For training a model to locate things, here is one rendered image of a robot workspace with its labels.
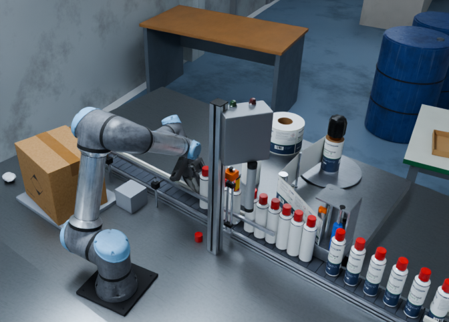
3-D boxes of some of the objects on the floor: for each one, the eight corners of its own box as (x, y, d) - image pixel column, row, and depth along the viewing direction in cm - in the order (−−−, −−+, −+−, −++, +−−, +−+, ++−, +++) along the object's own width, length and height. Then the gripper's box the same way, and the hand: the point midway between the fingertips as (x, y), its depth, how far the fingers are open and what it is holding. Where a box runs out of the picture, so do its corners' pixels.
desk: (180, 72, 550) (179, 5, 509) (299, 100, 499) (309, 28, 458) (143, 97, 494) (139, 23, 453) (273, 131, 444) (281, 52, 403)
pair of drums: (356, 133, 446) (376, 38, 397) (385, 85, 536) (403, 3, 487) (440, 155, 418) (473, 56, 369) (456, 101, 509) (483, 16, 459)
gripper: (198, 143, 208) (216, 188, 213) (184, 146, 214) (202, 189, 219) (184, 152, 202) (204, 197, 207) (170, 154, 208) (190, 198, 213)
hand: (198, 193), depth 211 cm, fingers closed, pressing on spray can
